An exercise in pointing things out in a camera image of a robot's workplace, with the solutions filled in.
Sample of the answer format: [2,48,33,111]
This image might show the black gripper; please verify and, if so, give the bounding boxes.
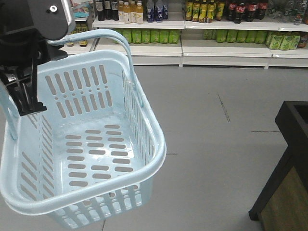
[0,23,68,116]

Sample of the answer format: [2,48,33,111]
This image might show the light blue plastic basket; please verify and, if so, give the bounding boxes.
[0,29,166,229]

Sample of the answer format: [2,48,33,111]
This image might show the white store shelf unit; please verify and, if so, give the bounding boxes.
[74,0,308,68]

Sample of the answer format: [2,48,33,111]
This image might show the black wooden produce stand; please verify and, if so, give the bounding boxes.
[248,101,308,231]

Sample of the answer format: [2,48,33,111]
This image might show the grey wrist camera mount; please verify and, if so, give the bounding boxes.
[27,0,76,40]

